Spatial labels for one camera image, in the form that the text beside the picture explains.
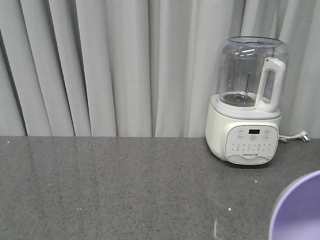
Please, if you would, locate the grey pleated curtain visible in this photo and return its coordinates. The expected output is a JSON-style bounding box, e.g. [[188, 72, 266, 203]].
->
[[0, 0, 320, 138]]

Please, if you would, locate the white blender with clear jar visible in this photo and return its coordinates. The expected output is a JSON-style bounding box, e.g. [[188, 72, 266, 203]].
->
[[205, 36, 289, 166]]

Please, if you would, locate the white blender power cable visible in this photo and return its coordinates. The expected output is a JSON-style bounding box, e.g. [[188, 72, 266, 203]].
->
[[278, 130, 312, 144]]

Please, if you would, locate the purple plastic bowl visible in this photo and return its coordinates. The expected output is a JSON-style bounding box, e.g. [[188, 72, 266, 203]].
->
[[268, 170, 320, 240]]

